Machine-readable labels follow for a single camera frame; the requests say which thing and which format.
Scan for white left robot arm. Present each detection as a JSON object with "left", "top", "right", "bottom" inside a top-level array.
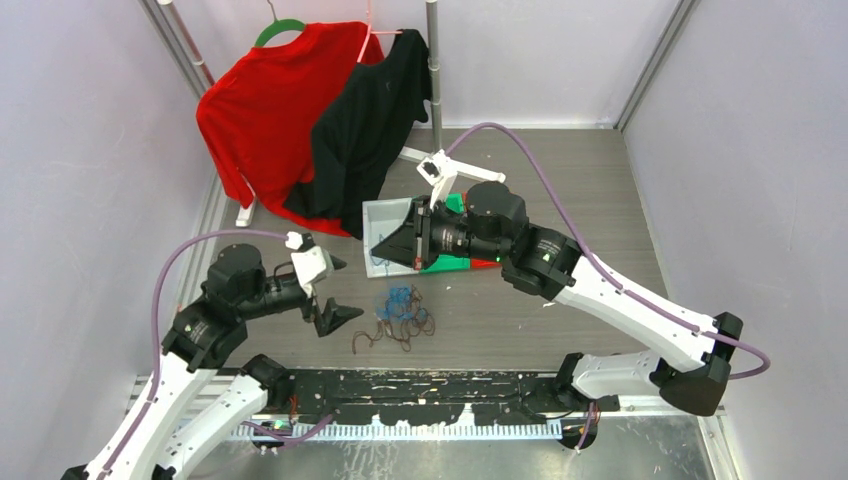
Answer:
[{"left": 63, "top": 233, "right": 363, "bottom": 479}]

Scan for red shirt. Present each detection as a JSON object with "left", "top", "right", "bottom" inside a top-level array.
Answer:
[{"left": 196, "top": 21, "right": 384, "bottom": 236}]

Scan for red plastic bin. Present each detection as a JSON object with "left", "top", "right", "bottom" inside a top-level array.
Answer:
[{"left": 470, "top": 259, "right": 501, "bottom": 269}]

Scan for pink clothes hanger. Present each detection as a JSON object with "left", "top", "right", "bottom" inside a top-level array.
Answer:
[{"left": 357, "top": 0, "right": 403, "bottom": 63}]

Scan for green plastic bin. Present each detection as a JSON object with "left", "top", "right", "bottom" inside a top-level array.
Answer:
[{"left": 420, "top": 193, "right": 471, "bottom": 274}]

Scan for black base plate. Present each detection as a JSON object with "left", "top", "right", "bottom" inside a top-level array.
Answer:
[{"left": 259, "top": 369, "right": 587, "bottom": 427}]

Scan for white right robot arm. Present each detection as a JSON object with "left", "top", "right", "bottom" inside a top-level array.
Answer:
[{"left": 370, "top": 181, "right": 743, "bottom": 416}]

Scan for black shirt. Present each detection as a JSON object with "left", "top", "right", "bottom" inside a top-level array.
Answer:
[{"left": 283, "top": 29, "right": 432, "bottom": 239}]

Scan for brown cable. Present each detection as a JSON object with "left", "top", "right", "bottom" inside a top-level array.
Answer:
[{"left": 351, "top": 286, "right": 439, "bottom": 354}]

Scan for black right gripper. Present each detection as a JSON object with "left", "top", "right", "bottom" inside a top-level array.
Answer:
[{"left": 372, "top": 194, "right": 507, "bottom": 271}]

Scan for white plastic bin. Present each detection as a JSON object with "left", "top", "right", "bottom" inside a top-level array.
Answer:
[{"left": 362, "top": 200, "right": 416, "bottom": 278}]

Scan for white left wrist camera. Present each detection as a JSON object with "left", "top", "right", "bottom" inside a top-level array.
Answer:
[{"left": 284, "top": 231, "right": 335, "bottom": 298}]

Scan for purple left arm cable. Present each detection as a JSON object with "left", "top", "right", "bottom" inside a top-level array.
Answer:
[{"left": 95, "top": 229, "right": 296, "bottom": 480}]

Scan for blue cable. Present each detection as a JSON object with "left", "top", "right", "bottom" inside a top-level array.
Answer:
[{"left": 370, "top": 231, "right": 425, "bottom": 326}]

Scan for green clothes hanger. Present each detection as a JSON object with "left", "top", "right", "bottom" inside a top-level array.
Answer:
[{"left": 254, "top": 0, "right": 306, "bottom": 48}]

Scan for white clothes rack stand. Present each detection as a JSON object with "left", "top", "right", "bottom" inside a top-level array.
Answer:
[{"left": 235, "top": 0, "right": 506, "bottom": 228}]

